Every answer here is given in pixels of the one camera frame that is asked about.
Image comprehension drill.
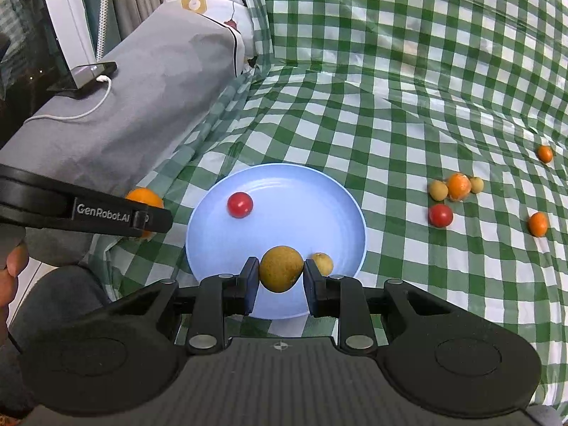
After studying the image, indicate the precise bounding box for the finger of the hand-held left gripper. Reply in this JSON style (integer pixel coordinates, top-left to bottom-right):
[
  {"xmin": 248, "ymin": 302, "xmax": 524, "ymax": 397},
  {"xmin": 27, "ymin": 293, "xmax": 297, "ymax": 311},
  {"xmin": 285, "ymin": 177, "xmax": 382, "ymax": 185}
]
[{"xmin": 0, "ymin": 164, "xmax": 174, "ymax": 240}]

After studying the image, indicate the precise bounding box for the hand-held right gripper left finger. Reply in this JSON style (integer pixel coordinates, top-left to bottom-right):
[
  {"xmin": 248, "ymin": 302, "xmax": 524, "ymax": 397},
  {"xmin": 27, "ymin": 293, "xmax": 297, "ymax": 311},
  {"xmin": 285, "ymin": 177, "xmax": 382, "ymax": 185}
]
[{"xmin": 100, "ymin": 256, "xmax": 261, "ymax": 356}]

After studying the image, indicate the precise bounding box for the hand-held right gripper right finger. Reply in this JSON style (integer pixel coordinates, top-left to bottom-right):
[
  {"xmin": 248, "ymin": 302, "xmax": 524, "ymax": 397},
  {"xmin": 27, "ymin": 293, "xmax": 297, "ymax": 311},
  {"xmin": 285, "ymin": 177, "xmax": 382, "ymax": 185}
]
[{"xmin": 303, "ymin": 258, "xmax": 471, "ymax": 355}]

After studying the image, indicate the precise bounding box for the bare orange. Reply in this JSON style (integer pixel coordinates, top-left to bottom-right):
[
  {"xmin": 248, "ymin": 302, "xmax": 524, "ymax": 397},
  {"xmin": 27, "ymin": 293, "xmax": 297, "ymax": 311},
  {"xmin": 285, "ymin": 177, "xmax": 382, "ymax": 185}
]
[{"xmin": 125, "ymin": 186, "xmax": 165, "ymax": 241}]

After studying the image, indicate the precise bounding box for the light blue plate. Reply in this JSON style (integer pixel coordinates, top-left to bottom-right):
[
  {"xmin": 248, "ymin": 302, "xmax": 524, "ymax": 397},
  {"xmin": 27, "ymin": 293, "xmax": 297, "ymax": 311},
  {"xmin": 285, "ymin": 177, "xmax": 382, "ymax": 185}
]
[{"xmin": 185, "ymin": 163, "xmax": 368, "ymax": 320}]

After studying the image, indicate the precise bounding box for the red cherry tomato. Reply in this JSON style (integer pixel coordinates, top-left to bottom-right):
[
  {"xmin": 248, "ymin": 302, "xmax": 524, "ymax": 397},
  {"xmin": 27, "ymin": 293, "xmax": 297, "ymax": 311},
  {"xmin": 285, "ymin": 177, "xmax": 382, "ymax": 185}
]
[
  {"xmin": 428, "ymin": 203, "xmax": 454, "ymax": 228},
  {"xmin": 227, "ymin": 192, "xmax": 254, "ymax": 218}
]

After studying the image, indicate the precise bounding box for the plastic-wrapped orange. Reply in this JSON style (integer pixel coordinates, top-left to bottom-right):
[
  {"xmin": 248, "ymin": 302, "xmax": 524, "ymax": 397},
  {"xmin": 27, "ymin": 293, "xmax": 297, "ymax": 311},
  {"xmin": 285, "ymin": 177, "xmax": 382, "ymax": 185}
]
[{"xmin": 446, "ymin": 172, "xmax": 472, "ymax": 202}]

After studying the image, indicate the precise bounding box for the person's left hand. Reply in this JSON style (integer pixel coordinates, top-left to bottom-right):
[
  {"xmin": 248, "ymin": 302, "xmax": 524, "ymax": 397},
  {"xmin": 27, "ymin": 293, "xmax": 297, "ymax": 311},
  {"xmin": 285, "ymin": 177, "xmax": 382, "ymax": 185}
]
[{"xmin": 0, "ymin": 242, "xmax": 30, "ymax": 348}]

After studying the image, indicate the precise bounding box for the grey fabric cover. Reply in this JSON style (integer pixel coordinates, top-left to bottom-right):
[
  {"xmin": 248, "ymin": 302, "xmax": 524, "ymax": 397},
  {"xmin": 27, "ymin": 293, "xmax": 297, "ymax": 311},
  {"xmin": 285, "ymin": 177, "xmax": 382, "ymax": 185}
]
[{"xmin": 0, "ymin": 0, "xmax": 249, "ymax": 267}]

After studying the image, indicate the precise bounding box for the black smartphone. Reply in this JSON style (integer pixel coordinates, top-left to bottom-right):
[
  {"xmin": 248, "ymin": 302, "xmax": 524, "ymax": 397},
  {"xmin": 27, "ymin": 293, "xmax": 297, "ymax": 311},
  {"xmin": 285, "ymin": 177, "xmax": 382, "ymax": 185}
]
[{"xmin": 47, "ymin": 61, "xmax": 118, "ymax": 99}]

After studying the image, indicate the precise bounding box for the dark glass panel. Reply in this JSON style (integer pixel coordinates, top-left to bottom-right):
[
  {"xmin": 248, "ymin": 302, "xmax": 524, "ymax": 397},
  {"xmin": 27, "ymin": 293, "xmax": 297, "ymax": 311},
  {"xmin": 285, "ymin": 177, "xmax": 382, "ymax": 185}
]
[{"xmin": 0, "ymin": 0, "xmax": 72, "ymax": 147}]

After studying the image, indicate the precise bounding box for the green checkered tablecloth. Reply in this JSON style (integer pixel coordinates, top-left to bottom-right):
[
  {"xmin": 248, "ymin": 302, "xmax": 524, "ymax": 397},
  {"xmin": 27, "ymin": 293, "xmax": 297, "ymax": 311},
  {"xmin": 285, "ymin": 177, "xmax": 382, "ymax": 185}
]
[{"xmin": 89, "ymin": 0, "xmax": 568, "ymax": 409}]

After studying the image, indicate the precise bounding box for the white floral printed cloth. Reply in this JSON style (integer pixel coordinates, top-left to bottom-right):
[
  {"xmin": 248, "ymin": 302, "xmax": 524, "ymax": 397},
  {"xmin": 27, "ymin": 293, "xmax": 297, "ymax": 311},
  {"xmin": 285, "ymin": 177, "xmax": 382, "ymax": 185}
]
[{"xmin": 164, "ymin": 0, "xmax": 276, "ymax": 78}]

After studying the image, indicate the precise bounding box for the white charging cable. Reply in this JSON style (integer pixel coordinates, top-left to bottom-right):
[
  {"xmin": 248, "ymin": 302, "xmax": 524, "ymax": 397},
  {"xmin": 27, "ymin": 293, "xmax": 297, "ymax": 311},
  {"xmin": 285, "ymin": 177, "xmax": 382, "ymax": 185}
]
[{"xmin": 22, "ymin": 75, "xmax": 113, "ymax": 126}]

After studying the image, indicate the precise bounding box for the black-white braided cable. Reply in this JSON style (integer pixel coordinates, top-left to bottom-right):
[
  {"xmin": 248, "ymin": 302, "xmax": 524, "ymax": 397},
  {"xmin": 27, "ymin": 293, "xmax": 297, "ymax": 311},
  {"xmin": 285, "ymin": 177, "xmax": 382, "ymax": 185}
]
[{"xmin": 94, "ymin": 0, "xmax": 113, "ymax": 62}]

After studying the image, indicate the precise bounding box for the white appliance frame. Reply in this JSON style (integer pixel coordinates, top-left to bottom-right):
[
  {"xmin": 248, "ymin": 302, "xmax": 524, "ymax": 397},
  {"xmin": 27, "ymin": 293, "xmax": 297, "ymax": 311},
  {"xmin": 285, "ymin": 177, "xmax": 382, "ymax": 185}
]
[{"xmin": 36, "ymin": 0, "xmax": 97, "ymax": 90}]

